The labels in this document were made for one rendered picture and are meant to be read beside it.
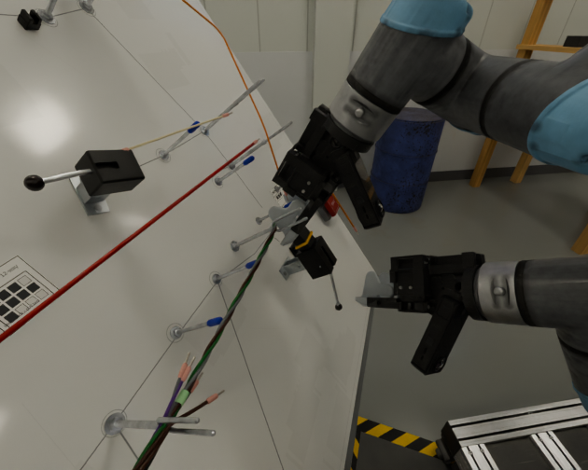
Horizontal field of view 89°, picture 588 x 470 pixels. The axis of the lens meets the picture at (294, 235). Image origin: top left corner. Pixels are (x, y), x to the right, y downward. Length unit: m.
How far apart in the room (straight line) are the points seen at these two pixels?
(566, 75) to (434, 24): 0.11
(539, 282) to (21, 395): 0.48
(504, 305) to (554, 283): 0.05
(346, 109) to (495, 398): 1.71
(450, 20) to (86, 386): 0.47
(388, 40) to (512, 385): 1.83
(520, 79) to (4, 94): 0.49
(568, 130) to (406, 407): 1.52
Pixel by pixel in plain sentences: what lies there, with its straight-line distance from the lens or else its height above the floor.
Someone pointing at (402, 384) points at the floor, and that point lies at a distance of 1.76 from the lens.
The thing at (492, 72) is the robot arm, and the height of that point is 1.44.
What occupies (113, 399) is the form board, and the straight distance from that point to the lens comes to 0.36.
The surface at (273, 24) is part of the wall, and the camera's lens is 2.94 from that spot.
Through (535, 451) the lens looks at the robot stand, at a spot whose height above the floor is 0.21.
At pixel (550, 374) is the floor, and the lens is 2.15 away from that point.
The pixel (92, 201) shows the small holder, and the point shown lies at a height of 1.32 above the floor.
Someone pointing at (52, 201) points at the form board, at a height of 1.33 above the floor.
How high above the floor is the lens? 1.47
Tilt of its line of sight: 35 degrees down
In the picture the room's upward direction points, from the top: straight up
